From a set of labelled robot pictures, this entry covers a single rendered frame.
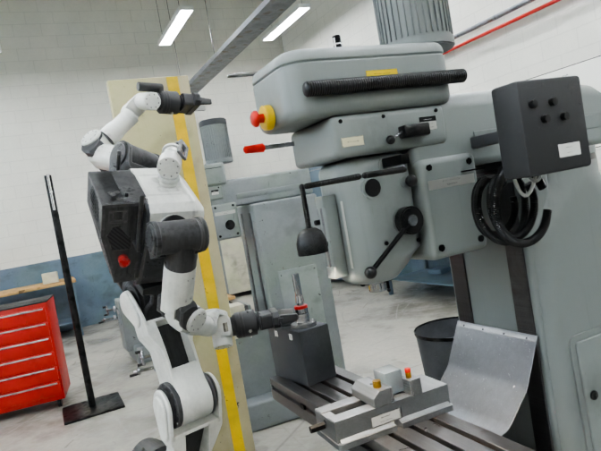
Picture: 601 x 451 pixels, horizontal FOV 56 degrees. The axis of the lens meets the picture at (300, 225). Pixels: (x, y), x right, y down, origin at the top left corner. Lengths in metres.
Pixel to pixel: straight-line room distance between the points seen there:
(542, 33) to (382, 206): 5.34
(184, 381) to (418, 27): 1.22
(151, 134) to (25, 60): 7.71
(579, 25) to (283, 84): 5.19
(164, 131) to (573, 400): 2.28
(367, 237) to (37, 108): 9.38
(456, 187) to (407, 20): 0.45
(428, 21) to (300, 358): 1.12
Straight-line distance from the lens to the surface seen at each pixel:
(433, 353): 3.43
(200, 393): 1.83
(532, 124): 1.35
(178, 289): 1.61
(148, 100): 2.20
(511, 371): 1.70
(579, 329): 1.73
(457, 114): 1.56
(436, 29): 1.60
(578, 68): 6.33
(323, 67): 1.34
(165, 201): 1.64
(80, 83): 10.63
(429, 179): 1.46
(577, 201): 1.72
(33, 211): 10.29
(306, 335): 1.93
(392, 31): 1.60
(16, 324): 5.81
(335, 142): 1.33
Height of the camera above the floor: 1.56
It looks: 3 degrees down
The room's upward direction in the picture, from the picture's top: 10 degrees counter-clockwise
